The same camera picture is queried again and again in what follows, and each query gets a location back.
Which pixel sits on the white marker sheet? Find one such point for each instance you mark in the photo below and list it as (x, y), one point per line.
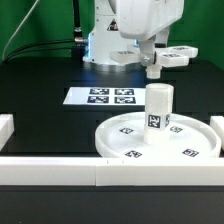
(105, 96)

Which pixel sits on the white left fence block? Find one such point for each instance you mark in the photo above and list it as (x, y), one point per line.
(6, 128)

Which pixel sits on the black vertical cable connector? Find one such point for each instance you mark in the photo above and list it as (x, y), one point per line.
(77, 30)

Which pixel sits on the white round table top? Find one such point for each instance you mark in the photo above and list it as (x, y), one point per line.
(123, 136)

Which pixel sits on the white cross-shaped table base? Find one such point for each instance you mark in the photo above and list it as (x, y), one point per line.
(175, 56)

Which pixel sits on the white front fence bar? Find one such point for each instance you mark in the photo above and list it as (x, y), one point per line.
(67, 171)

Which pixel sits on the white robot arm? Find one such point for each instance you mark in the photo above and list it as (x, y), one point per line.
(105, 36)

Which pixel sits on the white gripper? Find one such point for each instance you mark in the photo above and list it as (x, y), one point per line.
(142, 19)

